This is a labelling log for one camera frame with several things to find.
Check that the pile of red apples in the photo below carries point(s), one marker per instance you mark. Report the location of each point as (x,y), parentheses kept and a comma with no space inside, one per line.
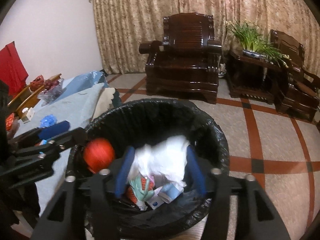
(51,84)

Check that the glass fruit bowl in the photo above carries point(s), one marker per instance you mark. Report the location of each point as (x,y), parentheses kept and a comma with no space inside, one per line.
(50,95)

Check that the blue crumpled plastic wrapper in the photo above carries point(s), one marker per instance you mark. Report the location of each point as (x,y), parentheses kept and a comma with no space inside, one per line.
(48,121)

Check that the beige tissue box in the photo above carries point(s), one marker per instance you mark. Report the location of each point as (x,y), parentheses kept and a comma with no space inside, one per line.
(27,115)

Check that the red gift box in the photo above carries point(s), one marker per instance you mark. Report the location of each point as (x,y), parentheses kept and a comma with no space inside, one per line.
(10,122)

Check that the dark wooden side table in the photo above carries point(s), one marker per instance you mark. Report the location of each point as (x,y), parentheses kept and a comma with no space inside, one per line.
(247,75)

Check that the brown wooden cabinet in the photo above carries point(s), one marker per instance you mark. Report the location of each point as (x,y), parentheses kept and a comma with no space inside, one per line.
(25,97)

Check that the beige patterned curtain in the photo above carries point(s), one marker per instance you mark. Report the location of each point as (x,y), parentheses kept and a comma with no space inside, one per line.
(150,17)

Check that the white plastic bag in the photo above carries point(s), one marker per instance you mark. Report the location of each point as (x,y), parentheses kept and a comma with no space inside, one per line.
(162,157)

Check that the white and blue box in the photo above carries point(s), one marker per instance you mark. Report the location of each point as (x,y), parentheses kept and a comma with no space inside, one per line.
(170,190)

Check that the blue patterned tablecloth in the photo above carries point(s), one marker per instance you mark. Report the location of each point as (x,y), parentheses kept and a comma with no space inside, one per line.
(85,80)

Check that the potted green plant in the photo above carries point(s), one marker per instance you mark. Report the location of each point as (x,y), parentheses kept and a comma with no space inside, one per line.
(250,40)

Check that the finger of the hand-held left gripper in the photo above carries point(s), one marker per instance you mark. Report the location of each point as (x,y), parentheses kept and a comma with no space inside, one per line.
(55,130)
(72,137)

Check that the red cloth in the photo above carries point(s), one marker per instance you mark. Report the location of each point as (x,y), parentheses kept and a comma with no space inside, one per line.
(12,67)

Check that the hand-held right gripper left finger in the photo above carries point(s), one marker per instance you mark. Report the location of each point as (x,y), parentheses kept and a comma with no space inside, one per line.
(123,172)

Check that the cream scalloped cloth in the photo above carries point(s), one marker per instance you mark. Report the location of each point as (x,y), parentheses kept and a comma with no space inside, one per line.
(105,100)

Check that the red plastic bag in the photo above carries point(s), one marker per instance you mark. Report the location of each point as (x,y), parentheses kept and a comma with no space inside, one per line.
(37,82)

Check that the mint green glove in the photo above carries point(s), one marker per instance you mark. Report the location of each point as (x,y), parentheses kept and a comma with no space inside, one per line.
(140,190)

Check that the dark wooden armchair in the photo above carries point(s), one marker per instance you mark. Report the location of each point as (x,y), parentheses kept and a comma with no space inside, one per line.
(180,65)
(295,92)

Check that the waste bin with black liner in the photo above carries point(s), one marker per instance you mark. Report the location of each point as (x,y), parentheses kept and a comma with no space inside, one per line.
(150,120)

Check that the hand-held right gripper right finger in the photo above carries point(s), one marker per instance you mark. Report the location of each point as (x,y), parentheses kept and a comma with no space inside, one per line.
(197,172)

